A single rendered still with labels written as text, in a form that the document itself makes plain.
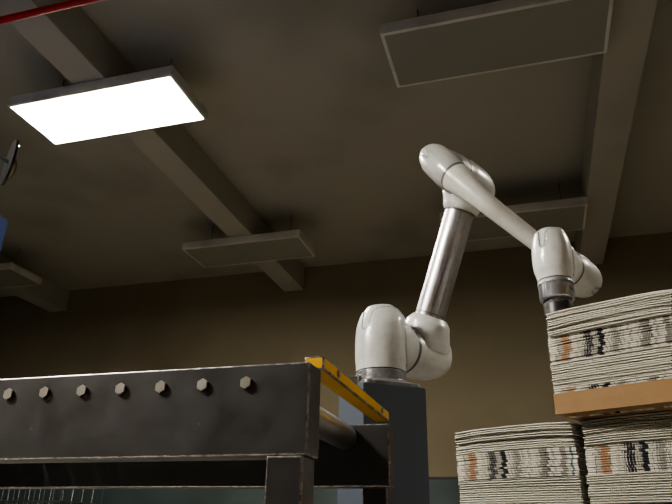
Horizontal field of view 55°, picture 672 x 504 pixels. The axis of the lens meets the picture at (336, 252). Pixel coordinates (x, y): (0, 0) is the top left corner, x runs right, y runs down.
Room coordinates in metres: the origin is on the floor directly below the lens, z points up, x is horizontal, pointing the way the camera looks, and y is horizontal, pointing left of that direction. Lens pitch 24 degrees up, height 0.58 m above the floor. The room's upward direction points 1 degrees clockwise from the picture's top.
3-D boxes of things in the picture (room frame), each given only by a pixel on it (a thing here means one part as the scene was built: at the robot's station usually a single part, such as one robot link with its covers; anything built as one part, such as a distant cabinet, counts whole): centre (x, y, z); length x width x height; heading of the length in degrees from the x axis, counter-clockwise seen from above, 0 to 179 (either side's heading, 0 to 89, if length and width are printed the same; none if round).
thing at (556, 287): (1.59, -0.58, 1.19); 0.09 x 0.09 x 0.06
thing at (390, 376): (1.96, -0.13, 1.03); 0.22 x 0.18 x 0.06; 110
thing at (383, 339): (1.98, -0.15, 1.17); 0.18 x 0.16 x 0.22; 136
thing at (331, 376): (1.10, -0.04, 0.81); 0.43 x 0.03 x 0.02; 163
